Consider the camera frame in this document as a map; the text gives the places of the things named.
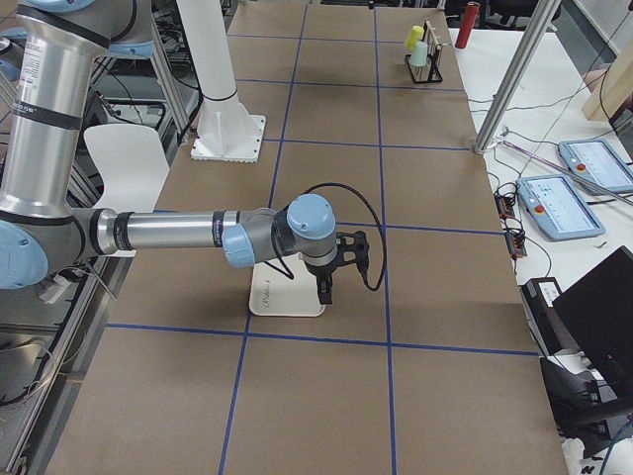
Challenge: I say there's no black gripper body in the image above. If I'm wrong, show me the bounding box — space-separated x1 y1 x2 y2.
307 264 335 292

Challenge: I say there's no pale green cup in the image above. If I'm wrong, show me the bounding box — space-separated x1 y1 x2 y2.
409 40 428 67

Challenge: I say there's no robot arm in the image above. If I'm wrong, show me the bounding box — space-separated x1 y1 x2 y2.
1 1 345 304

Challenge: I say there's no cream rabbit tray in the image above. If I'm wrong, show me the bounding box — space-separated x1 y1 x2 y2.
249 254 325 318

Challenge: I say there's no yellow cup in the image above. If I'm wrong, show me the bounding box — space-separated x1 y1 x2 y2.
405 25 424 51

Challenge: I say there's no black box device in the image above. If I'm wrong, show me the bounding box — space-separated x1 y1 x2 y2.
520 277 579 355

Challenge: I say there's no white chair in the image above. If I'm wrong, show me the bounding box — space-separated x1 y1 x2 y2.
84 124 178 257

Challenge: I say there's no near teach pendant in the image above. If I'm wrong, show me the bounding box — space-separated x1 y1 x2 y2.
516 174 606 241

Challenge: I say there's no teach pendant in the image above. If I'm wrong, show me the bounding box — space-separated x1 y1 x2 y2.
558 139 632 194
516 174 606 241

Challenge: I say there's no black laptop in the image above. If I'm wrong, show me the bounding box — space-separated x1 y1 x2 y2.
553 245 633 397

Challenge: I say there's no far teach pendant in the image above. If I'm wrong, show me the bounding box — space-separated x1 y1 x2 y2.
558 139 632 194

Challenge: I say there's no red bottle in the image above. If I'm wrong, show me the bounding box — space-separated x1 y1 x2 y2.
454 1 481 49

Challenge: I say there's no black camera cable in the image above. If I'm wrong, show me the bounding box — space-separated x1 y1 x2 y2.
266 183 387 291

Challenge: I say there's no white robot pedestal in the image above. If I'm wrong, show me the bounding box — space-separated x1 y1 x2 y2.
177 0 266 162

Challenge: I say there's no black wire cup rack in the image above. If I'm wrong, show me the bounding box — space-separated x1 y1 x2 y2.
405 20 444 84

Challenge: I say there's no aluminium frame post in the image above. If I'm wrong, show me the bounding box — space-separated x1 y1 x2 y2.
472 0 561 155

